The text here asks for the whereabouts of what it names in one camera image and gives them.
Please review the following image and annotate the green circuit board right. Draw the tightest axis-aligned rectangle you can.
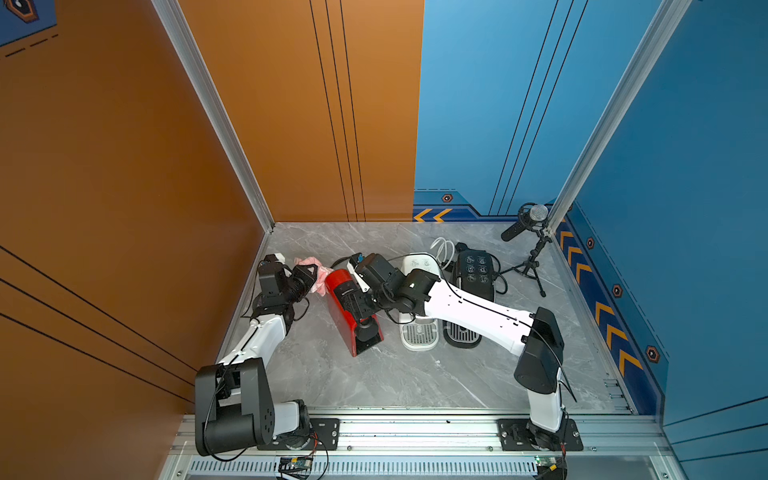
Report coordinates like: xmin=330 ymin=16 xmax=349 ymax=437
xmin=534 ymin=456 xmax=568 ymax=480

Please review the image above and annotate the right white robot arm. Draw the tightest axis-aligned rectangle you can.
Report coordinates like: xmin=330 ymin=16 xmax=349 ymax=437
xmin=345 ymin=253 xmax=576 ymax=453

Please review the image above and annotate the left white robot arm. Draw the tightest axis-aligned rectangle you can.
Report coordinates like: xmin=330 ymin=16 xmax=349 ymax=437
xmin=194 ymin=254 xmax=318 ymax=460

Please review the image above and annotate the black microphone on tripod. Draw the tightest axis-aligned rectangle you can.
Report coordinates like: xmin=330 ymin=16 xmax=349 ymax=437
xmin=499 ymin=202 xmax=550 ymax=298

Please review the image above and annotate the green circuit board left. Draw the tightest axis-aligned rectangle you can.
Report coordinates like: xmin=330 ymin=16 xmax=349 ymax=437
xmin=277 ymin=456 xmax=314 ymax=480

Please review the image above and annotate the white coffee machine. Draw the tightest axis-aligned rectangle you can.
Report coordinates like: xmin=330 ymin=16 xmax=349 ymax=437
xmin=398 ymin=253 xmax=441 ymax=352

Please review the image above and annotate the white power cable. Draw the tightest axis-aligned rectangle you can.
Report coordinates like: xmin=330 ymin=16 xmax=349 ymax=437
xmin=429 ymin=236 xmax=457 ymax=271

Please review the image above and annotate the green circuit board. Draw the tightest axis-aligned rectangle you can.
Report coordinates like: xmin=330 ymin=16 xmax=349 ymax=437
xmin=534 ymin=456 xmax=568 ymax=480
xmin=277 ymin=456 xmax=314 ymax=480

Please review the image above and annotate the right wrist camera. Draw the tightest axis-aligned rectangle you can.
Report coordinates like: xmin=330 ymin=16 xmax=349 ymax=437
xmin=346 ymin=253 xmax=373 ymax=292

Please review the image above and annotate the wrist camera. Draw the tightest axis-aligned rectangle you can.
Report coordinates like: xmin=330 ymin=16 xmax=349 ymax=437
xmin=257 ymin=254 xmax=286 ymax=282
xmin=346 ymin=253 xmax=373 ymax=292

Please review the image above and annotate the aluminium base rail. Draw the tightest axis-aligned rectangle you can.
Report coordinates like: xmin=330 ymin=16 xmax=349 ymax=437
xmin=159 ymin=409 xmax=686 ymax=479

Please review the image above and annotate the red coffee machine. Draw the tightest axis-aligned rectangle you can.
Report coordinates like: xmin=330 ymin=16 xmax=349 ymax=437
xmin=325 ymin=270 xmax=383 ymax=357

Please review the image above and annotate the black power cable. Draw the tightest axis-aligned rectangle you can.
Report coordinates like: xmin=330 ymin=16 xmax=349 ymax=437
xmin=488 ymin=251 xmax=510 ymax=295

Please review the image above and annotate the black coffee machine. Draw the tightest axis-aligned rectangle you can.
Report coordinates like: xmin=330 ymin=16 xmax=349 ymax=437
xmin=442 ymin=242 xmax=496 ymax=349

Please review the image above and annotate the pink cloth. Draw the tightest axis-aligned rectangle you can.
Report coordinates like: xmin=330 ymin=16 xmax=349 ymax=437
xmin=294 ymin=257 xmax=332 ymax=296

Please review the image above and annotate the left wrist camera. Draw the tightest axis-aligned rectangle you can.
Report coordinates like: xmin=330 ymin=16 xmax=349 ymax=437
xmin=257 ymin=254 xmax=286 ymax=282

